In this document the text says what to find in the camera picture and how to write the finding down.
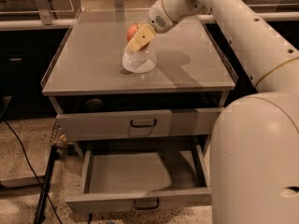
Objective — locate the white upturned bowl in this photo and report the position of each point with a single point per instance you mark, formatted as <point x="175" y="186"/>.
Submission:
<point x="139" y="62"/>

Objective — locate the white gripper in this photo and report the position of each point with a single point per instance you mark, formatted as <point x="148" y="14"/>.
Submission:
<point x="158" y="20"/>

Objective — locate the black floor rail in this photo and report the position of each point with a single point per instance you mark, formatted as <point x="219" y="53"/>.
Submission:
<point x="40" y="209"/>

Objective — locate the black top drawer handle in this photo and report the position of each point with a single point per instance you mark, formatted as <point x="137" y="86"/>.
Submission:
<point x="143" y="123"/>

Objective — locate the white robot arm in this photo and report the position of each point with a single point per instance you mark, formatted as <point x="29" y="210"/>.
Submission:
<point x="254" y="146"/>

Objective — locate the grey top drawer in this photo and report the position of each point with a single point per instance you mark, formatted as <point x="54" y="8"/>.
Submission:
<point x="116" y="125"/>

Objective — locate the grey open middle drawer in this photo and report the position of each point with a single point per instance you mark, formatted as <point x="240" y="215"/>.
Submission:
<point x="112" y="181"/>

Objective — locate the long white counter ledge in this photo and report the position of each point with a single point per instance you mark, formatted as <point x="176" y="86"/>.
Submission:
<point x="66" y="23"/>

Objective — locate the black middle drawer handle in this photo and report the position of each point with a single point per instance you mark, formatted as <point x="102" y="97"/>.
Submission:
<point x="146" y="204"/>

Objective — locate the grey metal frame post left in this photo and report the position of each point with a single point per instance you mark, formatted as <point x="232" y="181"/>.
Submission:
<point x="44" y="12"/>

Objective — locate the black drawer handle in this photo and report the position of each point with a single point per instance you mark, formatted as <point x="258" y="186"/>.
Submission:
<point x="143" y="123"/>
<point x="146" y="204"/>

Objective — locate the red apple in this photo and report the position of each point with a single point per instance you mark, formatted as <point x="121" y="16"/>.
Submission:
<point x="137" y="37"/>

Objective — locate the grey drawer cabinet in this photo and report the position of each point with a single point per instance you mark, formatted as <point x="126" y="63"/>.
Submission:
<point x="189" y="73"/>

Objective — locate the dark round object in drawer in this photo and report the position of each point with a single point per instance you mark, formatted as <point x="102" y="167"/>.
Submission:
<point x="93" y="105"/>

